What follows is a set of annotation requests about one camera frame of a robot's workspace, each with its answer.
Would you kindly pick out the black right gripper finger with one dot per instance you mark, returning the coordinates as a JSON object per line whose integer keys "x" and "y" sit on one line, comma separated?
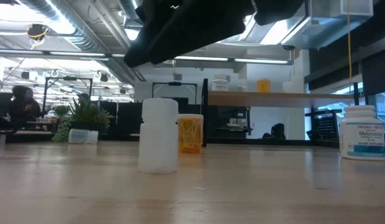
{"x": 155, "y": 28}
{"x": 192, "y": 34}

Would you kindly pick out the orange pill bottle white cap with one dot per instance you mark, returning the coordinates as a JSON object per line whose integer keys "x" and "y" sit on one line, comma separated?
{"x": 190, "y": 133}
{"x": 263, "y": 86}

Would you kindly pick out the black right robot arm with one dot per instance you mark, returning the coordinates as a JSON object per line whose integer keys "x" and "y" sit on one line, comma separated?
{"x": 279, "y": 11}

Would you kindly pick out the wooden shelf with black posts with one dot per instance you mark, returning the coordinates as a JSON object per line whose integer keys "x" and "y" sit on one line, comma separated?
{"x": 273, "y": 99}

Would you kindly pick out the long ceiling light bar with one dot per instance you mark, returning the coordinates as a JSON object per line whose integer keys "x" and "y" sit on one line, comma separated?
{"x": 77, "y": 53}
{"x": 229, "y": 59}

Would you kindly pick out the black partition panel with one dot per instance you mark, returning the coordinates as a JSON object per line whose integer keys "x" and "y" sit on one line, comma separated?
{"x": 130, "y": 118}

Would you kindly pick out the person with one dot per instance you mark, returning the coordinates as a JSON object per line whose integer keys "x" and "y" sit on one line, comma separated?
{"x": 84, "y": 98}
{"x": 22, "y": 107}

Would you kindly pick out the potted green succulent plant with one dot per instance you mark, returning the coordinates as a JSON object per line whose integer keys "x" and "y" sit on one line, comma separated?
{"x": 86, "y": 121}

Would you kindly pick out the round black ceiling device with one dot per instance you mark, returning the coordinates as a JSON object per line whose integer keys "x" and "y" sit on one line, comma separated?
{"x": 37, "y": 31}

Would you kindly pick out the black office chair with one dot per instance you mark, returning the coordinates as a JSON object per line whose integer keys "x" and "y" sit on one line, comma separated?
{"x": 276, "y": 132}

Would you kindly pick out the clear vial with white cap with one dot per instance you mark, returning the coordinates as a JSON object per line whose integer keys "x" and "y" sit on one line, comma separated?
{"x": 80, "y": 136}

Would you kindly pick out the black perforated metal panel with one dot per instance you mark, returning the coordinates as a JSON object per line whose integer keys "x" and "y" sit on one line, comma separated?
{"x": 327, "y": 124}

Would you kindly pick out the black monitor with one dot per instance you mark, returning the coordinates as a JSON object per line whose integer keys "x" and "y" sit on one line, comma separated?
{"x": 1, "y": 101}

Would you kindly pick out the silver ribbed ventilation duct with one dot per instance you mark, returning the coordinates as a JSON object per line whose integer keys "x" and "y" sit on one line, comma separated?
{"x": 86, "y": 34}

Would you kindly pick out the rectangular metal air duct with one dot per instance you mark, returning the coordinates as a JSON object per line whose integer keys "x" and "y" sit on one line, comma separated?
{"x": 335, "y": 28}

